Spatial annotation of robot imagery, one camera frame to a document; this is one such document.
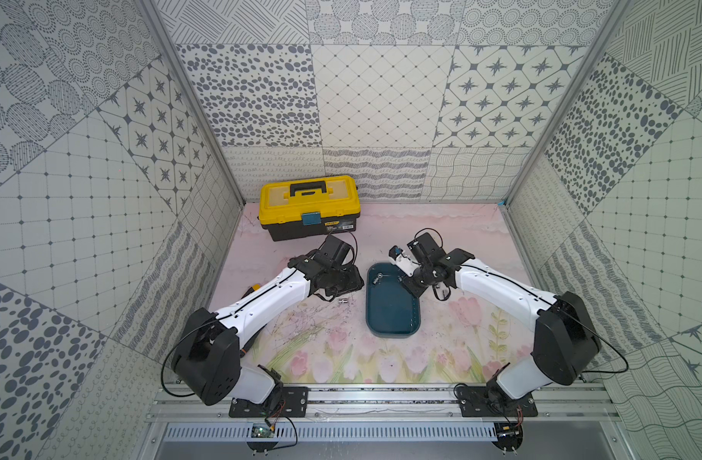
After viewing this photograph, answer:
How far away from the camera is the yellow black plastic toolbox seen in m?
0.99

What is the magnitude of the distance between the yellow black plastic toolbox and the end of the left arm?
0.97ft

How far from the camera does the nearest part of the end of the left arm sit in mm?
601
